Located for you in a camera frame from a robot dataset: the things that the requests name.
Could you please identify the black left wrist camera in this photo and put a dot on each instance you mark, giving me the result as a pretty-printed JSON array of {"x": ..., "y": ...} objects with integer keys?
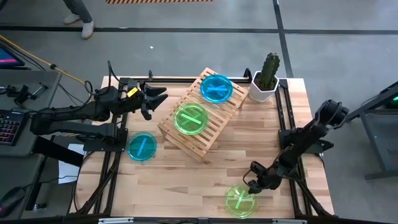
[{"x": 132, "y": 84}]

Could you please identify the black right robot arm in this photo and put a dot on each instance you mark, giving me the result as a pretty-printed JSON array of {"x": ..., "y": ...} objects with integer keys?
[{"x": 304, "y": 137}]

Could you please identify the black flat panel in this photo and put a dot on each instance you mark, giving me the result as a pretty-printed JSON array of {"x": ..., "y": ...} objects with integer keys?
[{"x": 56, "y": 152}]

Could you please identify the wooden slatted shelf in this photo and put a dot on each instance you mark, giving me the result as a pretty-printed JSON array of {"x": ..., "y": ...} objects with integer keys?
[{"x": 199, "y": 143}]

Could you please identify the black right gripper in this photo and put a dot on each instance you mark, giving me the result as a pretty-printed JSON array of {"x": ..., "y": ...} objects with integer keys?
[{"x": 267, "y": 179}]

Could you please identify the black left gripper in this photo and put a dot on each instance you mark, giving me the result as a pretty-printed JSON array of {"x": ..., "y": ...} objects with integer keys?
[{"x": 140, "y": 101}]

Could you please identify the yellow label tag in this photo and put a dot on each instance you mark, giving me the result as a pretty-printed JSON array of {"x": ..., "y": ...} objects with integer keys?
[{"x": 132, "y": 92}]

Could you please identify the green cactus plant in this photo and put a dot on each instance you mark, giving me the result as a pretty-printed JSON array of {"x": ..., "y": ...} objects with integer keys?
[{"x": 269, "y": 70}]

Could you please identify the person's leg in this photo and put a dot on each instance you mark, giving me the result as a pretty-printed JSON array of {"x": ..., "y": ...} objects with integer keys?
[{"x": 79, "y": 7}]

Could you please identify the white paper sheet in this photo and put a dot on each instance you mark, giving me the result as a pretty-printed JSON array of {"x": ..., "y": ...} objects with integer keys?
[{"x": 66, "y": 171}]

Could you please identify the black backlit keyboard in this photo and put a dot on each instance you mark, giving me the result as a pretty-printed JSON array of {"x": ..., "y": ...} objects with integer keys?
[{"x": 11, "y": 127}]

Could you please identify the person's shoe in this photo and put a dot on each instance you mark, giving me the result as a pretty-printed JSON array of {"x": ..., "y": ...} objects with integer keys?
[
  {"x": 71, "y": 18},
  {"x": 88, "y": 29}
]

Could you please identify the grey desk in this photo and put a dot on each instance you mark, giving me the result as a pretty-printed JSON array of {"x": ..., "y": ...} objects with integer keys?
[{"x": 40, "y": 99}]

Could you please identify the black device with green light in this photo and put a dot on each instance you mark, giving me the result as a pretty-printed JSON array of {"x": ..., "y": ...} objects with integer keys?
[{"x": 393, "y": 102}]

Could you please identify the black computer mouse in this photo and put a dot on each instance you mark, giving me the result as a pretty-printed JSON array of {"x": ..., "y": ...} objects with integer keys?
[{"x": 11, "y": 199}]

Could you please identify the grey metal stand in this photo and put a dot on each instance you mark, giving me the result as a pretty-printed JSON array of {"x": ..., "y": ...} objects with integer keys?
[{"x": 369, "y": 133}]

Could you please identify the silver metal edge bracket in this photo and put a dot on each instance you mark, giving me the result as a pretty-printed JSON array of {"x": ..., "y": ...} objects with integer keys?
[
  {"x": 115, "y": 220},
  {"x": 289, "y": 221}
]

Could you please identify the white hexagonal plant pot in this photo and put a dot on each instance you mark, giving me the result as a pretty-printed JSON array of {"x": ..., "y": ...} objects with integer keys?
[{"x": 256, "y": 93}]

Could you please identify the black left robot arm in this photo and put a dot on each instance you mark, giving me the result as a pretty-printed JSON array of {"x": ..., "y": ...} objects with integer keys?
[{"x": 62, "y": 116}]

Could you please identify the computer monitor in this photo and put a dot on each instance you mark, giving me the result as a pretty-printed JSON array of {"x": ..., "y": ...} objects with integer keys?
[{"x": 7, "y": 57}]

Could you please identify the black frame clamp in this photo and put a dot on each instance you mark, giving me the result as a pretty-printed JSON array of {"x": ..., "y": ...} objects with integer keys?
[
  {"x": 247, "y": 74},
  {"x": 150, "y": 74}
]

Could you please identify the black aluminium table frame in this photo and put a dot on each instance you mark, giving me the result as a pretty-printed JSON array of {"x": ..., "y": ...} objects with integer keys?
[{"x": 283, "y": 84}]

